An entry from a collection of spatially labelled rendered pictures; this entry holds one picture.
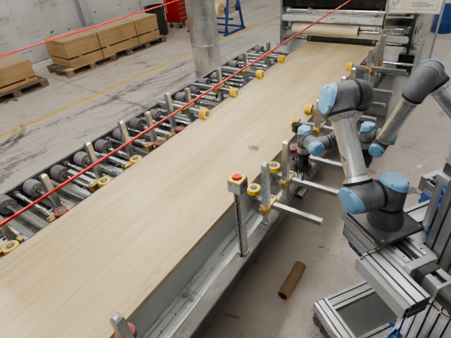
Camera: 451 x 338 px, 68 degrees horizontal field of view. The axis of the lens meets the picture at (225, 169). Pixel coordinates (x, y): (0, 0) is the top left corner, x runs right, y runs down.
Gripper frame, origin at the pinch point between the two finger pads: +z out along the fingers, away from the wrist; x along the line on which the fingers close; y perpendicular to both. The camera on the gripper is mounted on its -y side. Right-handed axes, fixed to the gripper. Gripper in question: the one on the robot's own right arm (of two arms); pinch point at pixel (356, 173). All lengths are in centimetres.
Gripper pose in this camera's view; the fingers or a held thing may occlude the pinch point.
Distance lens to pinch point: 224.5
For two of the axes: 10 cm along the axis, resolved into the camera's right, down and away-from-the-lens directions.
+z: 0.9, 8.1, 5.8
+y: 8.3, 2.6, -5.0
